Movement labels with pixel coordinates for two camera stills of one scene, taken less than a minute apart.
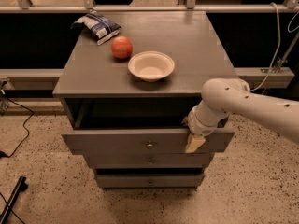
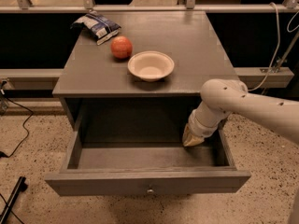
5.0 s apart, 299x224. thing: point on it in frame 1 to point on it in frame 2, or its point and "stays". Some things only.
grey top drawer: x=162 y=139 to x=202 y=169
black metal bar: x=21 y=187 stays
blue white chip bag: x=99 y=26 stays
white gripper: x=195 y=124 stays
